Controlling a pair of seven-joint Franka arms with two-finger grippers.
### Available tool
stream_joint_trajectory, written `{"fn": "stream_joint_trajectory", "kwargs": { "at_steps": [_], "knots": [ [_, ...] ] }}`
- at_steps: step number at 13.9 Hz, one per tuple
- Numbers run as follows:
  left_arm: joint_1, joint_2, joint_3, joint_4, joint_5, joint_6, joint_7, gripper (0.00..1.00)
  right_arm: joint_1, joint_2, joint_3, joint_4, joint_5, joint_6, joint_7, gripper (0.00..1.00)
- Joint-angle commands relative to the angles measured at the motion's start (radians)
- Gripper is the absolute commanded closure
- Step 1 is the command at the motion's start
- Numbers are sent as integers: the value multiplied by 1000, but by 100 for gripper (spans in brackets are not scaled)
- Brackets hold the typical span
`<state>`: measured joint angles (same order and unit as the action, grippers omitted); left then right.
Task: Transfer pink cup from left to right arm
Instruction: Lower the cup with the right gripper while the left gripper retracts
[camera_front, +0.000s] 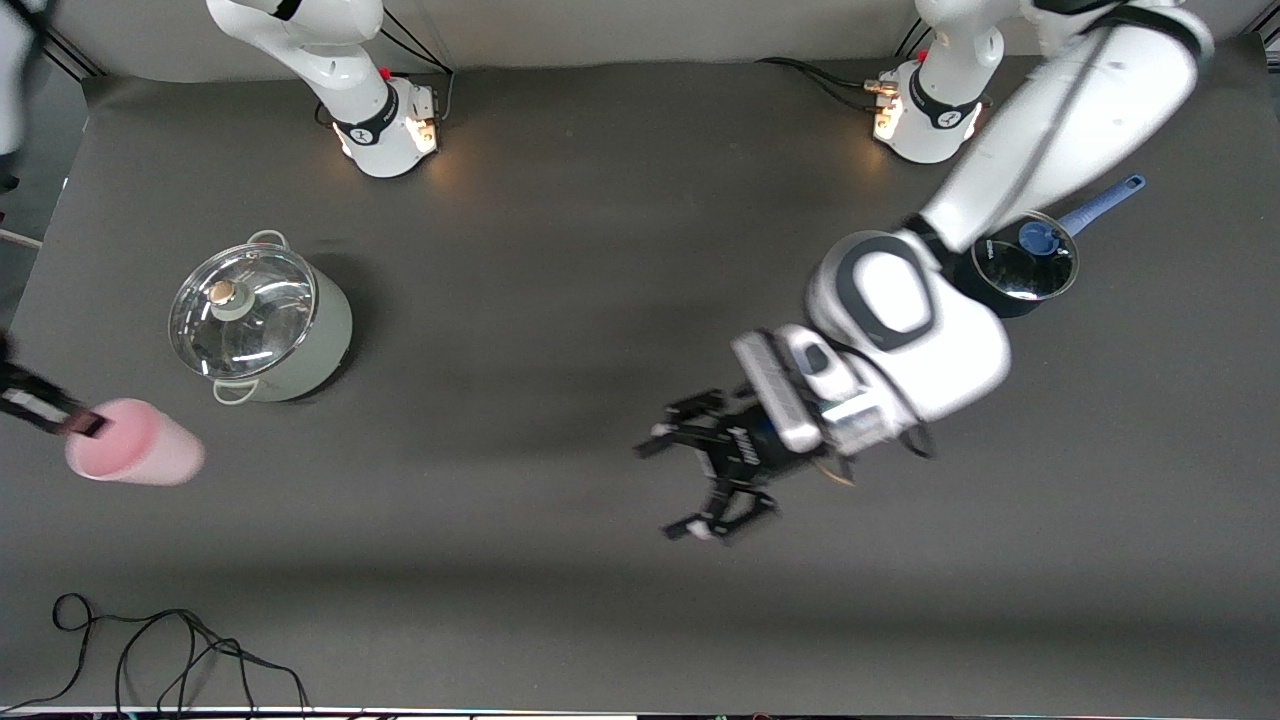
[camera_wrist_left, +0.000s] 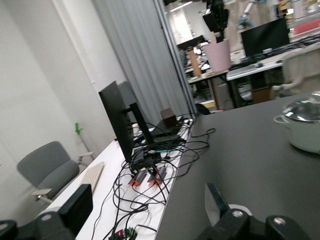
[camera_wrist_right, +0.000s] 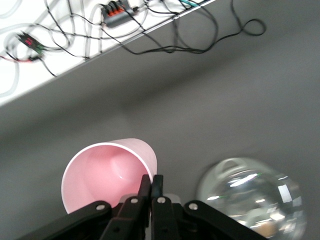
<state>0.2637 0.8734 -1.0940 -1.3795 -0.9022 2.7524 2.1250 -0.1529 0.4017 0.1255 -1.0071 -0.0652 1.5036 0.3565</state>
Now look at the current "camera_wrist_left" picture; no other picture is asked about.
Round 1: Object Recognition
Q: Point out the small circuit board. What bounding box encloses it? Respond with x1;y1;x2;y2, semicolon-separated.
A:
108;226;139;240

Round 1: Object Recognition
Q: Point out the flat black device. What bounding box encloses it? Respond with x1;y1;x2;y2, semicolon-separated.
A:
149;122;187;144

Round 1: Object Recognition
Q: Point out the glass lid with brass knob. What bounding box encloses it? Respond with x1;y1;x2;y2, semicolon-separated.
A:
282;92;320;123

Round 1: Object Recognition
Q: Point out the black desk monitor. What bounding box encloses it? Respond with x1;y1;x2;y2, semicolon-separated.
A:
98;80;157;163

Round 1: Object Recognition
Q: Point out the pink plastic cup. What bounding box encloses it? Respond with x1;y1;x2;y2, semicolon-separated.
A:
204;38;232;72

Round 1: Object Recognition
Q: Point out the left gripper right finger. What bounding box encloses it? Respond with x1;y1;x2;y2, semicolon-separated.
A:
197;182;312;240

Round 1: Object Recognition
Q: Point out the wooden post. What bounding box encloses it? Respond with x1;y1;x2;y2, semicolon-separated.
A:
187;49;203;77

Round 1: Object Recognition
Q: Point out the orange black clamp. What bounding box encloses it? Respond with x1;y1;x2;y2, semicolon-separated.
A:
147;166;167;186
128;168;147;187

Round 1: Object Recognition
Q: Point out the beige office chair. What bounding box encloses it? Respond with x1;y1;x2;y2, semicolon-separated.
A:
271;48;320;98

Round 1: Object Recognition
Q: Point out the dark grey table mat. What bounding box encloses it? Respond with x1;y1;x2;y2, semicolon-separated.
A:
154;92;320;240

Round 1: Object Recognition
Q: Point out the large black background monitor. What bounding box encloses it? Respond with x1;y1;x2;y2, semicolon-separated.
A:
240;17;291;58

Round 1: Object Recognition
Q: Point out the grey office chair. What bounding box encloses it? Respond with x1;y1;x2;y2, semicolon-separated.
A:
16;141;95;205

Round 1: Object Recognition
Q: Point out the white keyboard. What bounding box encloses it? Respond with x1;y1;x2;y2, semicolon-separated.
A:
79;161;105;195

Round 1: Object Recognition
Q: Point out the thin black loose cable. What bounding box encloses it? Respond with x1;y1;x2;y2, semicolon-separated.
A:
172;127;216;180

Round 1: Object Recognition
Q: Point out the pink storage box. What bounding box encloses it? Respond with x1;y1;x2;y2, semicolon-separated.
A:
293;19;320;35

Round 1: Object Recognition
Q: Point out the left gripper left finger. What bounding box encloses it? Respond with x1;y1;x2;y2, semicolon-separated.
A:
0;184;94;240

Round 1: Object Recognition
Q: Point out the pale green cooking pot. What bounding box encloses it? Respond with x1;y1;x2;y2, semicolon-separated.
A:
273;92;320;154

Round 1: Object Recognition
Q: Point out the brown cube box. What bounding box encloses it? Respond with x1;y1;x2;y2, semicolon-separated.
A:
159;108;178;128

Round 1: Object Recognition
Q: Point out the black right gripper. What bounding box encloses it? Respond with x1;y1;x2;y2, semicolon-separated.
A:
201;0;230;43

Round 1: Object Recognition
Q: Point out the white background desk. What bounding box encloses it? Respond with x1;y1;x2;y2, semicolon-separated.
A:
226;58;287;108

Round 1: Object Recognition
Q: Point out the grey pleated curtain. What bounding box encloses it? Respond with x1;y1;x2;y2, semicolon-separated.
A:
92;0;198;120

